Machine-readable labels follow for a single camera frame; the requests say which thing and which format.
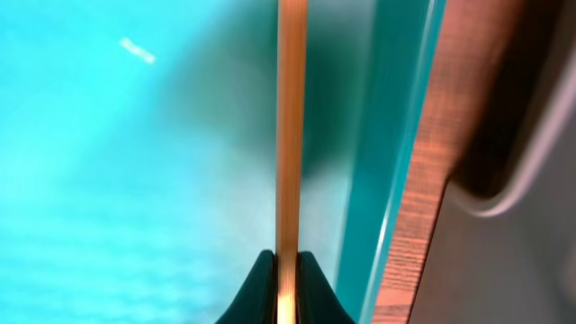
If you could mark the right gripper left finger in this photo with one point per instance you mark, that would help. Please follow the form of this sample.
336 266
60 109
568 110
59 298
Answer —
255 301

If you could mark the wooden chopstick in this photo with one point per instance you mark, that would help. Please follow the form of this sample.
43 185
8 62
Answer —
291 69

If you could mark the grey dishwasher rack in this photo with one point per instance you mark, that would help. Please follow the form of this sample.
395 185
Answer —
503 245

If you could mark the teal serving tray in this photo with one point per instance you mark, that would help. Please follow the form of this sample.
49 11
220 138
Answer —
138 151

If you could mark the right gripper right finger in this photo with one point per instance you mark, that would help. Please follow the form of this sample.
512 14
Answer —
315 300

